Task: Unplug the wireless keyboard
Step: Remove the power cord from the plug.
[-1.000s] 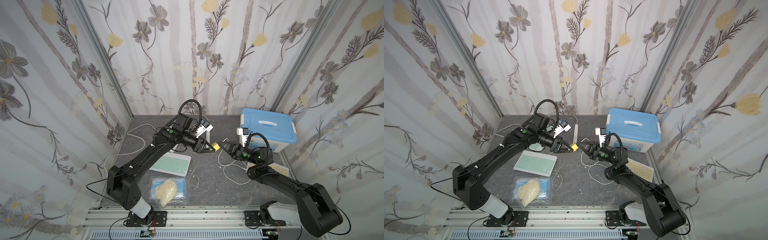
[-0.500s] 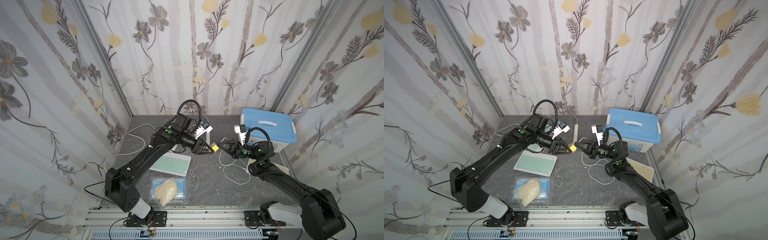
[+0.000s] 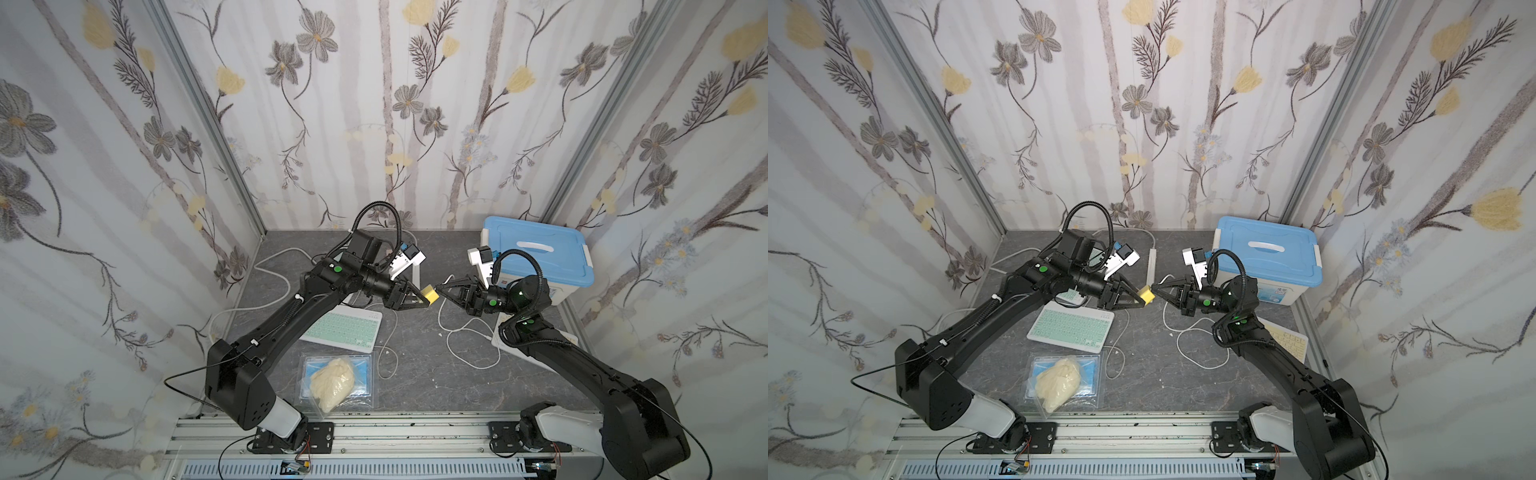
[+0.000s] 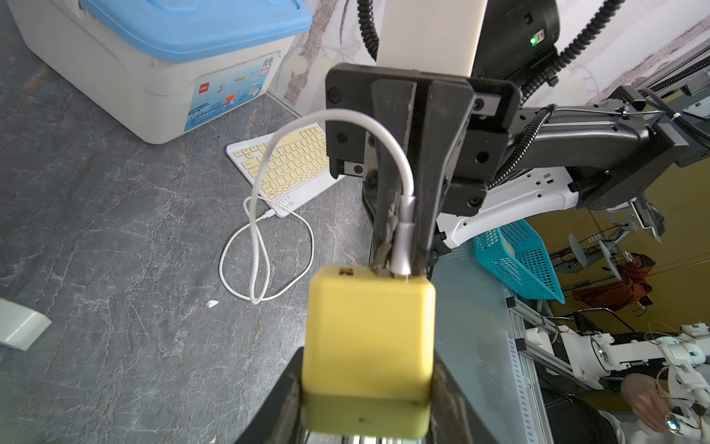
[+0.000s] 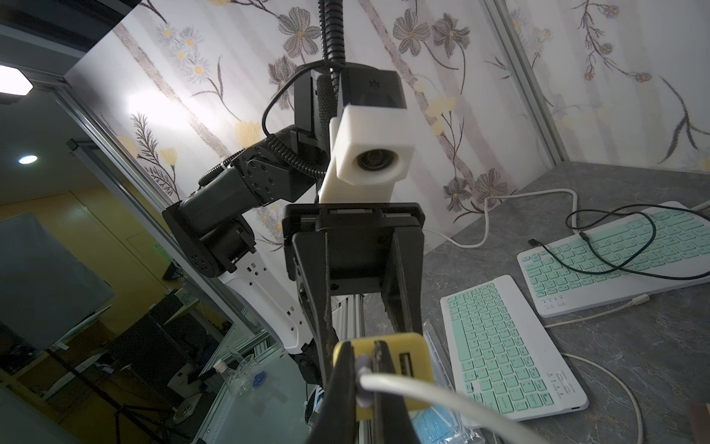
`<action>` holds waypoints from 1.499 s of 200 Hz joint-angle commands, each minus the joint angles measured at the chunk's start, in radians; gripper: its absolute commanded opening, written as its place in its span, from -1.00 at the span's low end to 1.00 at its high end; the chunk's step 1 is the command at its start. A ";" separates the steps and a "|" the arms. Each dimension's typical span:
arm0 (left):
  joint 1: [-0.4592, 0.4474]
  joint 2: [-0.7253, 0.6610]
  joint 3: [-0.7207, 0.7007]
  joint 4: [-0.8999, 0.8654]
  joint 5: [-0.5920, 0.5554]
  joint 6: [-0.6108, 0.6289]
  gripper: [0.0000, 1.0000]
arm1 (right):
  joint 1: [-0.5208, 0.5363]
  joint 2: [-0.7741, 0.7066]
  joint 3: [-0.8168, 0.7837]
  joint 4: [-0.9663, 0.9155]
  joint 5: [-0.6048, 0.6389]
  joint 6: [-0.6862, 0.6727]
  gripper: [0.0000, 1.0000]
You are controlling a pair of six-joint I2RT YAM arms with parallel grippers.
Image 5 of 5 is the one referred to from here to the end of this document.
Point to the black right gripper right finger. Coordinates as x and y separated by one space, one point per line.
391 422

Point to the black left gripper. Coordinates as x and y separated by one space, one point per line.
355 248

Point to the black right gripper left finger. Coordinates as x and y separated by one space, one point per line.
336 422

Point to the white cable yellow keyboard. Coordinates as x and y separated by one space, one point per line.
423 391

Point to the green white keyboard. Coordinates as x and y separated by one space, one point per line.
502 356
662 248

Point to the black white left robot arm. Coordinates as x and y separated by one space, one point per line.
231 227

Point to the bag of blue masks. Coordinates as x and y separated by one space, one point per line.
438 424

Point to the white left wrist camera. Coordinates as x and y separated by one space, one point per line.
371 140

